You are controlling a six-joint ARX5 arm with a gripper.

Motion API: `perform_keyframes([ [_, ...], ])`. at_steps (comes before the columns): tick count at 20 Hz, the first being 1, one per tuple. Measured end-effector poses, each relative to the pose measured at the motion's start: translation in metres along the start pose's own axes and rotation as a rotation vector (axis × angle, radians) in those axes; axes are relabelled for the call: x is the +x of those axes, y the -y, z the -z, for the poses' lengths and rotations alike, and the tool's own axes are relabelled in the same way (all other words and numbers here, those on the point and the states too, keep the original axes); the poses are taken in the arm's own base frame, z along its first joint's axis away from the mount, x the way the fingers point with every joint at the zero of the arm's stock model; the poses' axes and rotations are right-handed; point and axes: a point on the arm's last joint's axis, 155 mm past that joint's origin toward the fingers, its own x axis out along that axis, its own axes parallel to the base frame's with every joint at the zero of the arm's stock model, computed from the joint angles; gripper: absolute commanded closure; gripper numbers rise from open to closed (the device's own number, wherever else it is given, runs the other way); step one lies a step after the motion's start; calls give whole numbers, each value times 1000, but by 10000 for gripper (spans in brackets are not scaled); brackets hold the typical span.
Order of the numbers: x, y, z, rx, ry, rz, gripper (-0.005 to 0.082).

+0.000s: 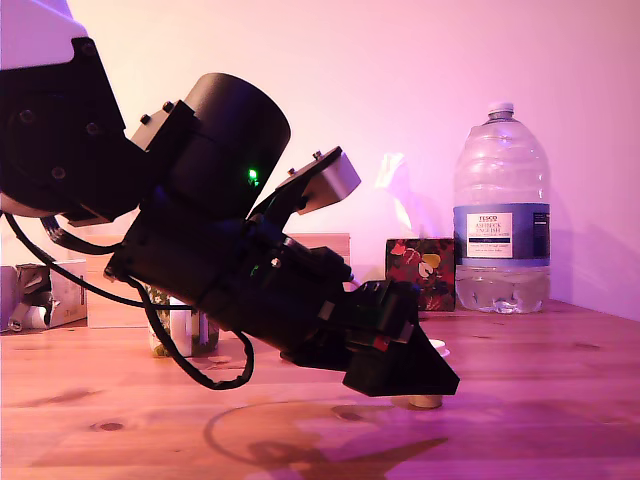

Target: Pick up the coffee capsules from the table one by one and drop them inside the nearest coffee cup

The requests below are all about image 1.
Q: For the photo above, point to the white tissue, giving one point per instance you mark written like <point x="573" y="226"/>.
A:
<point x="400" y="195"/>

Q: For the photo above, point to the white coffee cup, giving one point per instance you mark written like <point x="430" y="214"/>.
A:
<point x="441" y="348"/>

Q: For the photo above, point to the grey cardboard box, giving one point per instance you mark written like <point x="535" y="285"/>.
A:
<point x="70" y="295"/>

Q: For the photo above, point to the large clear water bottle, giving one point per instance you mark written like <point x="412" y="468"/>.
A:
<point x="502" y="200"/>

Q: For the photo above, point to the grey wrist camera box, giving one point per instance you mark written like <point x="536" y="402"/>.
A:
<point x="330" y="182"/>

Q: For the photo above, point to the pale coffee capsule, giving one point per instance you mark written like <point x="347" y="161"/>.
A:
<point x="422" y="401"/>

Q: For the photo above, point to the flowered tissue box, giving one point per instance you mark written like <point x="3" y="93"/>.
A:
<point x="435" y="280"/>

